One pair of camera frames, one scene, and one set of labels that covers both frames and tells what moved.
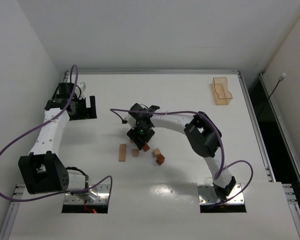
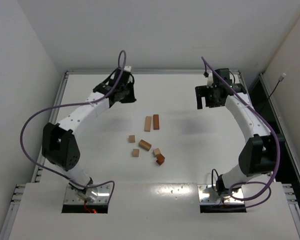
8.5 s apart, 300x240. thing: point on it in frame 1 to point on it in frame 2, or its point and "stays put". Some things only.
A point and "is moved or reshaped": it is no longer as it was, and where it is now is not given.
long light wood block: [122, 152] is moved or reshaped
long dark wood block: [146, 147] is moved or reshaped
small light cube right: [157, 151] stays put
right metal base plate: [207, 195] stays put
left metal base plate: [102, 199] stays put
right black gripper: [140, 137] to [203, 92]
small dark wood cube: [160, 159] stays put
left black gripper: [84, 112] to [129, 93]
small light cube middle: [135, 153] stays put
